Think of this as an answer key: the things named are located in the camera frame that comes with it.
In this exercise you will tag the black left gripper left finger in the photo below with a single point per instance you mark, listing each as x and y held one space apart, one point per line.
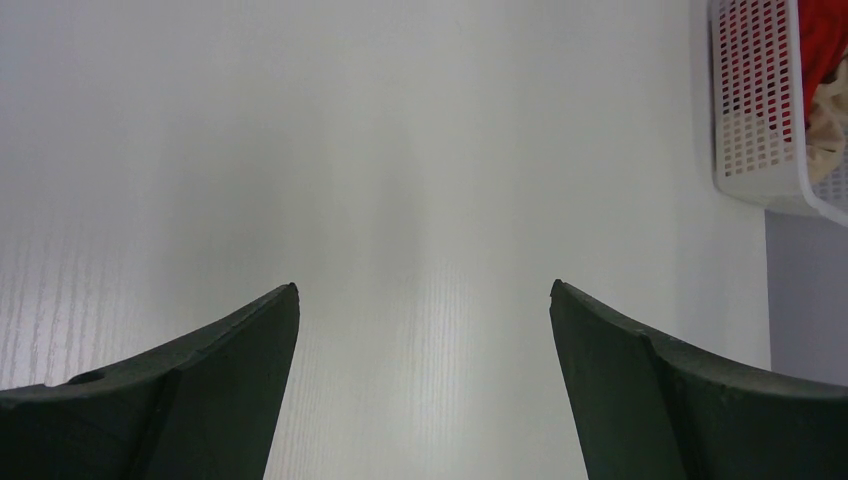
202 406

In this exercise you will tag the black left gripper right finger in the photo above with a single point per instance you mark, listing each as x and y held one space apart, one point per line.
647 405

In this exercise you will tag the red t shirt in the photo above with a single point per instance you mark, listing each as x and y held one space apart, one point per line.
821 40

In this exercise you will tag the beige t shirt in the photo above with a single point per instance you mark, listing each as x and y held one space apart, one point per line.
826 123

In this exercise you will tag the white plastic laundry basket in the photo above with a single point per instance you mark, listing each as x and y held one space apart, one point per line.
760 136

